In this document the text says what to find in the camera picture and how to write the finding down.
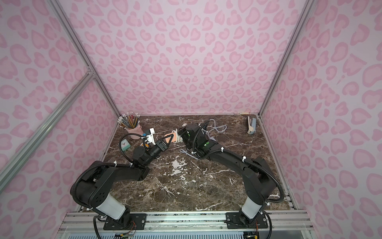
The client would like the small green desk clock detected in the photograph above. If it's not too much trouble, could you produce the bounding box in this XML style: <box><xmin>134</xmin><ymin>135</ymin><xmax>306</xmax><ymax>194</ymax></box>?
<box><xmin>120</xmin><ymin>139</ymin><xmax>131</xmax><ymax>151</ymax></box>

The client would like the grey cord of blue strip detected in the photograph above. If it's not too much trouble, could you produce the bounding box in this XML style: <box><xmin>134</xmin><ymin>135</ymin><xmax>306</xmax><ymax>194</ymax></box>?
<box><xmin>178</xmin><ymin>119</ymin><xmax>228</xmax><ymax>160</ymax></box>

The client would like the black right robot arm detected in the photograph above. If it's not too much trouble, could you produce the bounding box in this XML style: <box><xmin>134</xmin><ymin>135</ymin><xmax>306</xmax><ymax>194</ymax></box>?
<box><xmin>179</xmin><ymin>120</ymin><xmax>285</xmax><ymax>228</ymax></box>

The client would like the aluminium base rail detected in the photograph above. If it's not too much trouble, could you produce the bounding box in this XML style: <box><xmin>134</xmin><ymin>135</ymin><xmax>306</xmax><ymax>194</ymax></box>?
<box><xmin>56</xmin><ymin>210</ymin><xmax>314</xmax><ymax>239</ymax></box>

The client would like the pink power strip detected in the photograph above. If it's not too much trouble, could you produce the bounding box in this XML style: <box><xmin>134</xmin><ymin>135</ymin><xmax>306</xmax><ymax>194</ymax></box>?
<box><xmin>164</xmin><ymin>129</ymin><xmax>183</xmax><ymax>143</ymax></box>

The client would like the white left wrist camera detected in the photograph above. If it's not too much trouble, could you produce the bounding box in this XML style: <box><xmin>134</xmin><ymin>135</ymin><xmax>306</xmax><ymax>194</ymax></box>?
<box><xmin>143</xmin><ymin>127</ymin><xmax>155</xmax><ymax>145</ymax></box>

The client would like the pink pencil cup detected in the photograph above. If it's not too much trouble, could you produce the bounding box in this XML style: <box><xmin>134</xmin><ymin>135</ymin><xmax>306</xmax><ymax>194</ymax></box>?
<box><xmin>117</xmin><ymin>112</ymin><xmax>144</xmax><ymax>139</ymax></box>

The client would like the grey stapler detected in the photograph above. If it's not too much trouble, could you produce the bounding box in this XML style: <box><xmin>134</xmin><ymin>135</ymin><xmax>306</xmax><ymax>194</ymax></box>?
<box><xmin>247</xmin><ymin>116</ymin><xmax>257</xmax><ymax>135</ymax></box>

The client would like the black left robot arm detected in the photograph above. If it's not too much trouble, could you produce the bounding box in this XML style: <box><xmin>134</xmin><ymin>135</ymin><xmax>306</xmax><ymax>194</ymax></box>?
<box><xmin>70</xmin><ymin>134</ymin><xmax>174</xmax><ymax>224</ymax></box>

